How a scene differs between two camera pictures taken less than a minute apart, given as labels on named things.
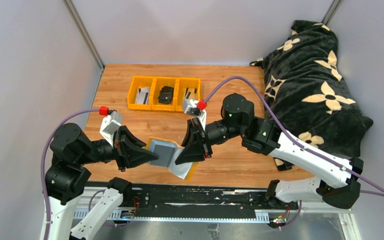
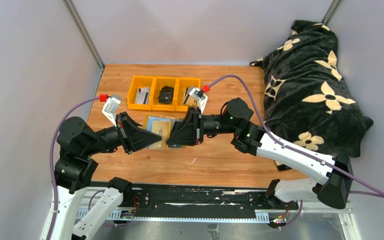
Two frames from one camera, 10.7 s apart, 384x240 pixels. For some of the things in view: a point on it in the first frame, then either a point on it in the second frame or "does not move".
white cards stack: [142, 96] does not move
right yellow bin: [186, 88] does not move
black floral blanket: [306, 95] does not move
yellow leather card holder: [167, 150] to [160, 125]
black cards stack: [166, 95] does not move
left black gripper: [132, 155] to [135, 138]
